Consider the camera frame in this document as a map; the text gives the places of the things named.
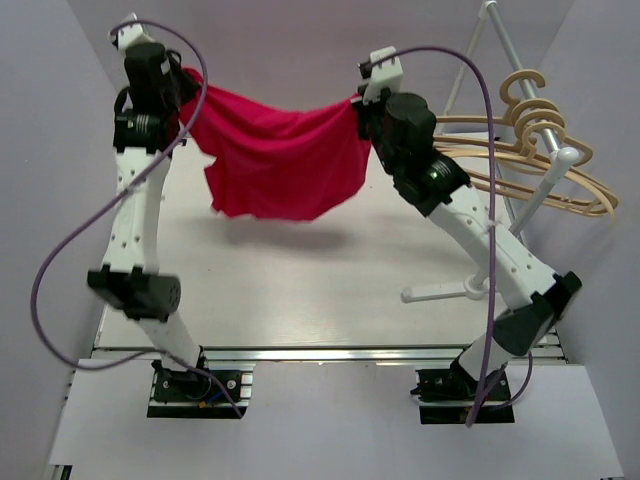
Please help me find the red t shirt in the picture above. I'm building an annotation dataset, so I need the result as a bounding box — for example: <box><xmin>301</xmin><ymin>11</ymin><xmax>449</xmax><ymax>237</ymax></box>
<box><xmin>180</xmin><ymin>85</ymin><xmax>371</xmax><ymax>222</ymax></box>

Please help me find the beige hanger front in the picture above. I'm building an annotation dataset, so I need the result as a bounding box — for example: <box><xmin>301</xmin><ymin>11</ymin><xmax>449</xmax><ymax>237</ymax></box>
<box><xmin>496</xmin><ymin>160</ymin><xmax>619</xmax><ymax>219</ymax></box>

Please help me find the beige hanger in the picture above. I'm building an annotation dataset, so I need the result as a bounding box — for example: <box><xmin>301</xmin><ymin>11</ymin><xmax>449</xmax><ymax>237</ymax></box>
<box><xmin>434</xmin><ymin>99</ymin><xmax>593</xmax><ymax>178</ymax></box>
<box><xmin>496</xmin><ymin>160</ymin><xmax>619</xmax><ymax>219</ymax></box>
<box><xmin>434</xmin><ymin>68</ymin><xmax>547</xmax><ymax>132</ymax></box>

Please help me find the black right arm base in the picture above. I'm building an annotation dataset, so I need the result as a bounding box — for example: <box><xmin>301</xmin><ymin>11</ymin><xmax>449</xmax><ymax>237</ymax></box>
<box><xmin>410</xmin><ymin>369</ymin><xmax>515</xmax><ymax>425</ymax></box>

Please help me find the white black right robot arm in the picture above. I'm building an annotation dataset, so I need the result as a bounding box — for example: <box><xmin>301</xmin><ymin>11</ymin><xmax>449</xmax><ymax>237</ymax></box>
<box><xmin>354</xmin><ymin>47</ymin><xmax>582</xmax><ymax>403</ymax></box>

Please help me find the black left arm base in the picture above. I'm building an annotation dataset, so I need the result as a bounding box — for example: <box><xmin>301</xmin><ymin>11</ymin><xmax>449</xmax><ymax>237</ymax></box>
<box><xmin>147</xmin><ymin>360</ymin><xmax>253</xmax><ymax>420</ymax></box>

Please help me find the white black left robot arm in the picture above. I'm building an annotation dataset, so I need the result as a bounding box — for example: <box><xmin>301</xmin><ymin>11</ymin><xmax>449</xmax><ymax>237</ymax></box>
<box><xmin>87</xmin><ymin>13</ymin><xmax>212</xmax><ymax>399</ymax></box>

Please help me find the beige hanger rear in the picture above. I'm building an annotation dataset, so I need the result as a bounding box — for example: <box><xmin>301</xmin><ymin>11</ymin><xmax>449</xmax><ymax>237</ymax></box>
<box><xmin>434</xmin><ymin>68</ymin><xmax>547</xmax><ymax>132</ymax></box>

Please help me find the beige hanger middle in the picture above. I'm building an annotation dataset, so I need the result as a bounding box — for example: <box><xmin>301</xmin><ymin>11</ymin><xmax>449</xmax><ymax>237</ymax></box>
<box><xmin>434</xmin><ymin>99</ymin><xmax>593</xmax><ymax>178</ymax></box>

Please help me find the white clothes rack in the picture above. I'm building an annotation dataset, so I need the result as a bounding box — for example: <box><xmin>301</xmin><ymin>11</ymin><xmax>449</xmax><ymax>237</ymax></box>
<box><xmin>400</xmin><ymin>0</ymin><xmax>581</xmax><ymax>303</ymax></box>

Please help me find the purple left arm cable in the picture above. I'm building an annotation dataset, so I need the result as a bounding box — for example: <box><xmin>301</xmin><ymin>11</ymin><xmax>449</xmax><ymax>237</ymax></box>
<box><xmin>30</xmin><ymin>19</ymin><xmax>244</xmax><ymax>419</ymax></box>

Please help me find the aluminium table rail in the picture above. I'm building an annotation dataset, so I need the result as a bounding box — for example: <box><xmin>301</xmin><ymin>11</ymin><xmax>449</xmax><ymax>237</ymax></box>
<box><xmin>89</xmin><ymin>342</ymin><xmax>566</xmax><ymax>365</ymax></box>

